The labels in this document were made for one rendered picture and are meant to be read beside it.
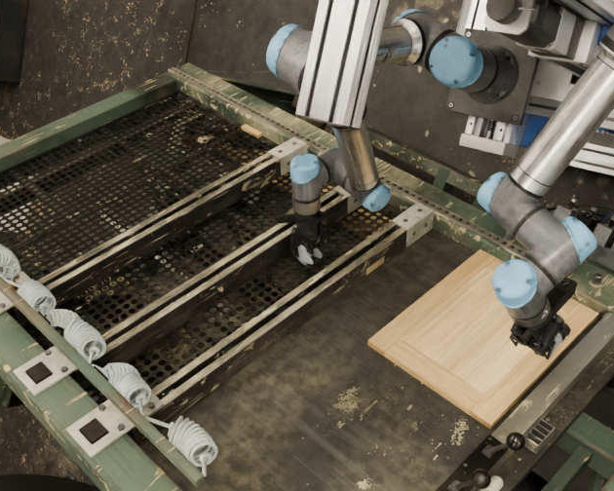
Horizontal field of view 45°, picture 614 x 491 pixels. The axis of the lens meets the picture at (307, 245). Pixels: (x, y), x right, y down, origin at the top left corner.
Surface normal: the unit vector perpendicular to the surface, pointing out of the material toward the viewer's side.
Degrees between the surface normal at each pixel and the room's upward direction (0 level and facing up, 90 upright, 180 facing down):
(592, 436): 59
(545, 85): 0
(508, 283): 28
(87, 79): 0
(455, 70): 8
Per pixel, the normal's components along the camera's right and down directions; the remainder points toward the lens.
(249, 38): -0.62, 0.02
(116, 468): -0.03, -0.76
